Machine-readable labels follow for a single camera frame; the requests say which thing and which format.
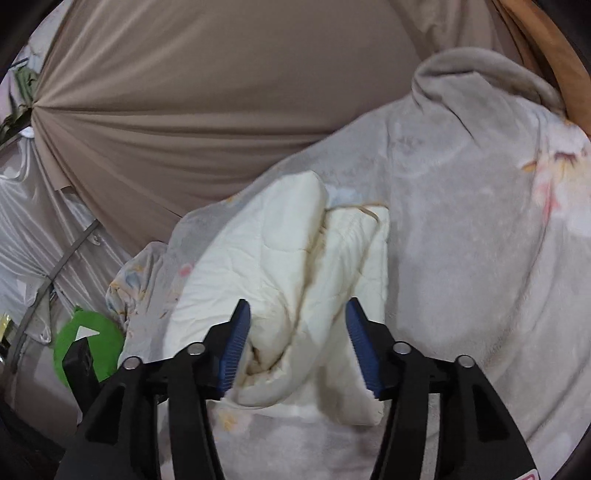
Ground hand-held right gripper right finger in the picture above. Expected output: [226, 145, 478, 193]
[345, 297, 539, 480]

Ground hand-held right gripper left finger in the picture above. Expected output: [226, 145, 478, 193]
[60, 298, 253, 480]

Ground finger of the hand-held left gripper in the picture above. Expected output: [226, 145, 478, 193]
[61, 337, 101, 417]

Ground cream quilted jacket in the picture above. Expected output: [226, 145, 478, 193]
[166, 171, 391, 428]

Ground green cushion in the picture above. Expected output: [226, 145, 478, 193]
[53, 307, 125, 386]

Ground grey floral blanket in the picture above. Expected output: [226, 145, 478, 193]
[106, 48, 591, 480]

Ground silver satin curtain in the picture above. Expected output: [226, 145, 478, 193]
[0, 134, 134, 347]

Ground beige backdrop cloth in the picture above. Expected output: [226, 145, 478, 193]
[28, 0, 522, 254]

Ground grey metal rail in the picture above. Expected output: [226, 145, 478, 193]
[44, 220, 101, 289]

